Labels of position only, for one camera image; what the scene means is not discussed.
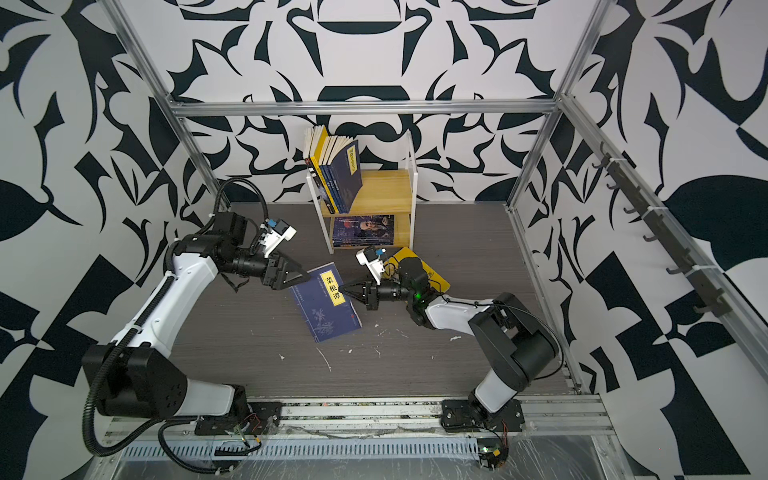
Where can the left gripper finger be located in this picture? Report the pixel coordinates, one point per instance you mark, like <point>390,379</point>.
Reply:
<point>280,280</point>
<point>289,270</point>

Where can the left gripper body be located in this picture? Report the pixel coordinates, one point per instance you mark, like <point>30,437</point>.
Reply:
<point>253,264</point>

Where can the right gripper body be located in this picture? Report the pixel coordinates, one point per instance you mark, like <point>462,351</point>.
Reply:
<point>396,291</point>

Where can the small yellow cartoon book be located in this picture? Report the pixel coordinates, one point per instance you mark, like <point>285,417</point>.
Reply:
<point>392,265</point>

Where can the blue book yellow label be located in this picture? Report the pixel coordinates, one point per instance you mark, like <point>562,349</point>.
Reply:
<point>327,312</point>
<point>348,171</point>
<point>325,165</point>

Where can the purple portrait book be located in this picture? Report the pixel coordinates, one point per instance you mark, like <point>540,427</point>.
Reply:
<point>361,231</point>

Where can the large yellow book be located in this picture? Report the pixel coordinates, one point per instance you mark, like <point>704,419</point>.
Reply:
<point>319,139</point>

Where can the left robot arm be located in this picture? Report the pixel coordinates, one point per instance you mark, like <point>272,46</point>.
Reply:
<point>133,383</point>

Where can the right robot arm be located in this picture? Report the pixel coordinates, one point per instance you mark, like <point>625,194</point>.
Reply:
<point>517,345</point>

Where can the wooden white-framed bookshelf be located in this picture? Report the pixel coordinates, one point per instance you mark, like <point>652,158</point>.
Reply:
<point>383,192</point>

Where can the small green-lit electronics box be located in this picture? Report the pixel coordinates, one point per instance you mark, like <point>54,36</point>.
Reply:
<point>492,453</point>

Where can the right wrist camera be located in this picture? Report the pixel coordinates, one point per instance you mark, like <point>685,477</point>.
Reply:
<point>371,258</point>

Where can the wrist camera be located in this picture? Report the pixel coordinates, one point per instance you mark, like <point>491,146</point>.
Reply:
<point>271,234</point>
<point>371,258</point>

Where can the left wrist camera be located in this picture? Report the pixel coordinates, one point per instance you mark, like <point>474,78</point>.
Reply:
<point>271,234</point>

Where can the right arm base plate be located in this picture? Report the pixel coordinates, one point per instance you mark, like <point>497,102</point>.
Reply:
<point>468,415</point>

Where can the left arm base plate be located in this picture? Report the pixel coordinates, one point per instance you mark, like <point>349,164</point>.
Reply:
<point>255,419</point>

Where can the aluminium front rail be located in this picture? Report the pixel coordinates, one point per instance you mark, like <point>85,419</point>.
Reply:
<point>568,432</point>

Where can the wall hook rail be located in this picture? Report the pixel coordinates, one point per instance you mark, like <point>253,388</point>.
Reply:
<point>658,220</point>

